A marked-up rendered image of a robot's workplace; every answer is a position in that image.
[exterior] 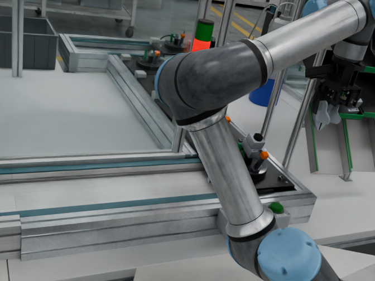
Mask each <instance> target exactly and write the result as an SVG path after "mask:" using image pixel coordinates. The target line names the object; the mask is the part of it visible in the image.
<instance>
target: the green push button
mask: <svg viewBox="0 0 375 281"><path fill-rule="evenodd" d="M270 209H271V210H272V211H273V212H277V213H281V212H282V211H283V206H282V205H281V204H279V203H276V202H273V203H271V204H270Z"/></svg>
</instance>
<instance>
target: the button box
mask: <svg viewBox="0 0 375 281"><path fill-rule="evenodd" d="M270 204H271V203H267V204H262V205H263V206H264V207H267V208H269V209H270ZM272 212H273V211H272ZM273 214H274V216H275V218H276V221H277V223H278V226H279V228H280V229H282V230H283V229H284V228H285V227H288V225H289V222H290V219H291V214H290V213H289V212H288V211H287V210H286V209H285V208H284V207H283V211H282V212H281V213H277V212H273ZM227 223H228V219H227V217H226V214H225V212H224V210H223V208H221V209H219V212H218V216H217V220H216V223H215V225H216V226H217V228H218V229H219V231H220V232H221V233H222V235H223V236H224V238H225V239H227V237H228V235H227V233H226V230H225V227H226V225H227Z"/></svg>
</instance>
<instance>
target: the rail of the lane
mask: <svg viewBox="0 0 375 281"><path fill-rule="evenodd" d="M257 193H258V195H259V198H260V200H261V202H262V204H267V203H273V202H279V203H280V204H281V205H282V206H283V207H284V208H285V209H286V210H287V211H288V212H289V213H290V214H291V219H290V222H289V225H292V224H300V223H305V222H309V218H310V216H311V213H312V211H313V208H314V205H315V203H316V199H317V197H316V196H315V195H314V194H313V193H312V192H311V191H310V190H298V191H286V192H275V193H274V189H267V190H257ZM221 208H222V206H221V203H220V201H219V199H218V198H213V199H206V200H195V201H184V202H173V203H166V204H155V205H144V206H132V207H121V208H114V209H104V210H92V211H81V212H70V213H63V214H52V215H41V216H30V217H20V222H21V248H20V250H21V261H28V260H36V259H44V258H52V257H57V256H65V255H73V254H81V253H88V252H94V251H101V250H109V249H118V248H125V247H130V246H138V245H146V244H154V243H162V242H167V241H175V240H182V239H191V238H198V237H203V236H211V235H219V234H222V233H221V232H220V231H219V229H218V228H217V226H216V225H215V223H216V220H217V216H218V212H219V209H221Z"/></svg>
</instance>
